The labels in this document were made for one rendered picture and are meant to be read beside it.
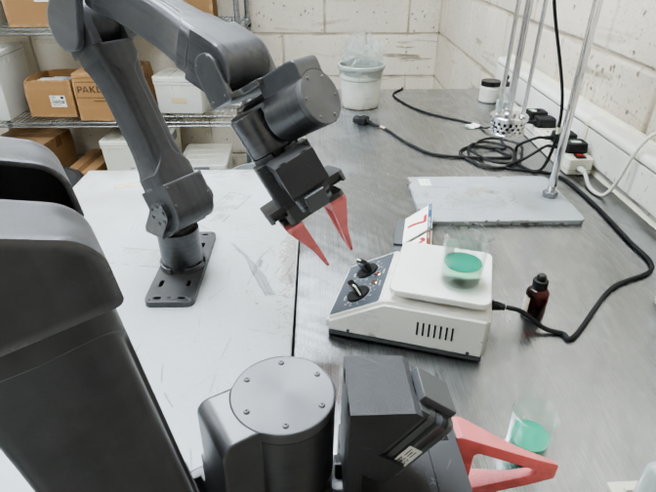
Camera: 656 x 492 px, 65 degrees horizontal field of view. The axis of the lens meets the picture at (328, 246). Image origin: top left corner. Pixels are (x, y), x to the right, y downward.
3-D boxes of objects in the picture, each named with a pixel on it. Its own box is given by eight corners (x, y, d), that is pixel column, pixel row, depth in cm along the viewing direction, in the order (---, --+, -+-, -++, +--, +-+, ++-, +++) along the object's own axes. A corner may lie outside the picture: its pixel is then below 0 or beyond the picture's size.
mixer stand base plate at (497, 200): (422, 225, 93) (422, 221, 92) (405, 181, 110) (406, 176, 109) (586, 225, 93) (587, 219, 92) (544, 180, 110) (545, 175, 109)
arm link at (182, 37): (283, 42, 57) (107, -64, 66) (225, 56, 50) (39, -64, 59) (263, 136, 65) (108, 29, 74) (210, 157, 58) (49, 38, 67)
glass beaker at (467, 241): (430, 288, 62) (437, 229, 58) (445, 266, 66) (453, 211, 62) (478, 304, 59) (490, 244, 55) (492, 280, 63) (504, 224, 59)
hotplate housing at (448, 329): (325, 336, 67) (325, 286, 63) (349, 280, 78) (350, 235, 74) (501, 370, 62) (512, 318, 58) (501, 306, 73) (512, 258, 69)
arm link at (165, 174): (220, 211, 74) (115, -16, 67) (184, 229, 70) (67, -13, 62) (196, 219, 79) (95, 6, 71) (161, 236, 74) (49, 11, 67)
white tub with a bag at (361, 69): (388, 101, 162) (391, 28, 151) (376, 113, 151) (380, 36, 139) (345, 97, 166) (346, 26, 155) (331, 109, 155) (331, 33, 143)
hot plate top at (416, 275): (387, 294, 62) (388, 288, 61) (403, 245, 72) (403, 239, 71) (489, 311, 59) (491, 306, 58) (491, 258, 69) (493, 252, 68)
